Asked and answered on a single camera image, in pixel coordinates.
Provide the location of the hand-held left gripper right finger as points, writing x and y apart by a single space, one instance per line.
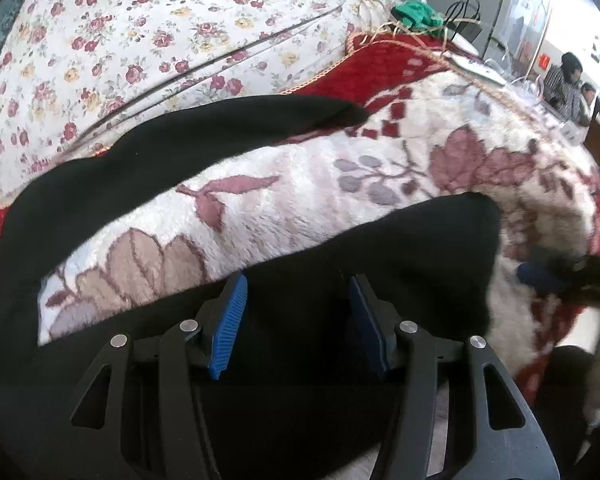
364 320

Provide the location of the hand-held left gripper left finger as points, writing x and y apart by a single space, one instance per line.
228 320

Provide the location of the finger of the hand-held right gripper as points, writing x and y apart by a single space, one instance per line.
542 277

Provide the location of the black pants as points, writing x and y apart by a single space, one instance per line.
295 305

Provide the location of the red floral plush blanket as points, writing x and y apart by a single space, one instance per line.
305 195

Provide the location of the white flat device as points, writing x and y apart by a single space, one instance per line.
480 72

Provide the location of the black bag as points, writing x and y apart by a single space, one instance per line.
472 30

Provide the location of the grey cabinet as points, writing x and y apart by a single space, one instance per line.
520 5

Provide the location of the green cloth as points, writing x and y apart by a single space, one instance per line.
415 12

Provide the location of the white rose-print quilt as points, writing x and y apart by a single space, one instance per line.
155 35

